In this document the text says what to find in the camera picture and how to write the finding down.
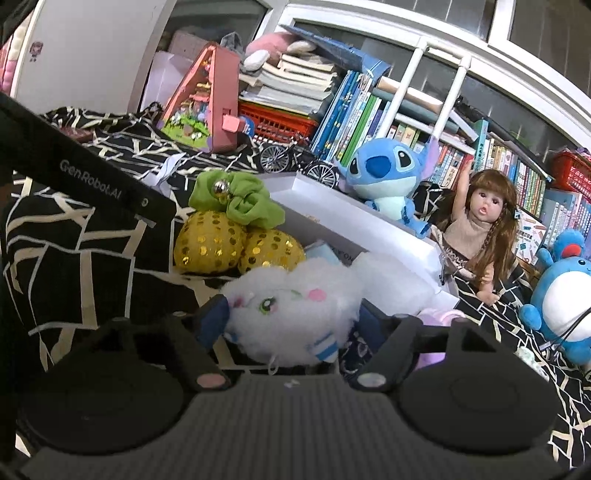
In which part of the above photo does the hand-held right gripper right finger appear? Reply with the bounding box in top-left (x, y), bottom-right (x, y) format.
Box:
top-left (350, 299), bottom-right (505, 392)

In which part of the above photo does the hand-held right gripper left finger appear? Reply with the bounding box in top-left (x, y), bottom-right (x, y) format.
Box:
top-left (99, 294), bottom-right (232, 392)

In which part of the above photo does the dark blue patterned cloth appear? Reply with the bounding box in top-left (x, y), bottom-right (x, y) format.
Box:
top-left (337, 330), bottom-right (375, 379)

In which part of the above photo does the pink purple plush hat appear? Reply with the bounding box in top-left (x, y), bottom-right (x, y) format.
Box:
top-left (416, 308), bottom-right (467, 370)

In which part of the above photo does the white fluffy plush toy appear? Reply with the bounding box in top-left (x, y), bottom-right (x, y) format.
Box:
top-left (221, 258), bottom-right (363, 370)

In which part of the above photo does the gold sequin plush ball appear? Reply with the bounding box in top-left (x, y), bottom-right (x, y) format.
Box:
top-left (238, 228), bottom-right (306, 274)
top-left (173, 210), bottom-right (247, 277)

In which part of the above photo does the white cardboard box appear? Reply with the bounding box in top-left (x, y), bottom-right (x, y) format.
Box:
top-left (255, 172), bottom-right (461, 311)

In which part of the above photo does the green fabric bow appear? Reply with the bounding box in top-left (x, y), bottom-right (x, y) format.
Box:
top-left (188, 171), bottom-right (286, 229)

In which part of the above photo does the white fluffy foam block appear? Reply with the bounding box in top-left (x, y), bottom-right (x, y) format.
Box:
top-left (353, 251), bottom-right (439, 315)

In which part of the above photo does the white paper sheet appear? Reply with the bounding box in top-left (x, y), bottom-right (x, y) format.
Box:
top-left (148, 152), bottom-right (185, 195)

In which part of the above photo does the light blue pouch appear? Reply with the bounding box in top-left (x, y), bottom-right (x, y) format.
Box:
top-left (305, 240), bottom-right (345, 268)

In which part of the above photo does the black patterned blanket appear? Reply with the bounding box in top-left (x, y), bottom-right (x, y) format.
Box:
top-left (0, 106), bottom-right (591, 472)

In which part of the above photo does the translucent purple box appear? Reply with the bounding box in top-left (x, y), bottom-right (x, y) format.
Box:
top-left (140, 51), bottom-right (195, 114)

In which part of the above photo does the pink toy house case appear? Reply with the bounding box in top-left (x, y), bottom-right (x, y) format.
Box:
top-left (156, 42), bottom-right (245, 154)

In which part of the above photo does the pink padded panel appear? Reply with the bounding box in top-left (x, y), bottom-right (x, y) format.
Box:
top-left (0, 14), bottom-right (28, 95)

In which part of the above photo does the brown-haired baby doll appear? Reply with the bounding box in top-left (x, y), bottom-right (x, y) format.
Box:
top-left (436, 159), bottom-right (520, 306)

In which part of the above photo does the blue alien plush toy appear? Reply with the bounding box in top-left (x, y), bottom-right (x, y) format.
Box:
top-left (338, 137), bottom-right (441, 239)

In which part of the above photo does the pale pink box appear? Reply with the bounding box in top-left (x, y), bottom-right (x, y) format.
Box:
top-left (167, 30), bottom-right (211, 61)

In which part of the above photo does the miniature black bicycle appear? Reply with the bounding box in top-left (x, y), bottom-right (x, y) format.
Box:
top-left (259, 134), bottom-right (339, 190)

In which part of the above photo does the colourful printed box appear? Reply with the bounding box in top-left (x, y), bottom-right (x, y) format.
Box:
top-left (512, 208), bottom-right (550, 266)

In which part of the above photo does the round blue mouse plush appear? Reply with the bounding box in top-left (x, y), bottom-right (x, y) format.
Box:
top-left (519, 229), bottom-right (591, 365)

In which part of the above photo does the grey cloth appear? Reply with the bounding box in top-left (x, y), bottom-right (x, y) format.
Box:
top-left (219, 32), bottom-right (245, 58)

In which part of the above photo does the red plastic basket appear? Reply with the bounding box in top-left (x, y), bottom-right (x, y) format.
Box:
top-left (238, 102), bottom-right (319, 147)
top-left (549, 150), bottom-right (591, 199)

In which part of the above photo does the row of upright books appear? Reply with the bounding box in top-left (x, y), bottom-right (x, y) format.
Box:
top-left (311, 69), bottom-right (591, 259)

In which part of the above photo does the pink and white plush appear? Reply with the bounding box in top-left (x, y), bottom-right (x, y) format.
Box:
top-left (243, 31), bottom-right (317, 72)

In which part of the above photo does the rolled grey mat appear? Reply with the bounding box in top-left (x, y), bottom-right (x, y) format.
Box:
top-left (369, 88), bottom-right (478, 141)

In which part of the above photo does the stack of lying books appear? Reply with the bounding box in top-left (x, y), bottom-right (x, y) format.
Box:
top-left (238, 53), bottom-right (345, 116)

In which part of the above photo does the black rod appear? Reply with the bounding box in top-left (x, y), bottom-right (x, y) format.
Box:
top-left (455, 99), bottom-right (555, 181)

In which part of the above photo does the flat blue box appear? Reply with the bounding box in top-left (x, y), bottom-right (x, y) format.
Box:
top-left (279, 24), bottom-right (393, 81)

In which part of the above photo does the black cable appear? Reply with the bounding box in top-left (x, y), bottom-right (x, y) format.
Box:
top-left (551, 305), bottom-right (591, 352)

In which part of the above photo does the white tube frame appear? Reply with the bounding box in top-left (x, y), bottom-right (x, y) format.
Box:
top-left (376, 34), bottom-right (472, 139)

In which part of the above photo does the white window frame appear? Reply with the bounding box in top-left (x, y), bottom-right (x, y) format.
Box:
top-left (272, 0), bottom-right (591, 153)

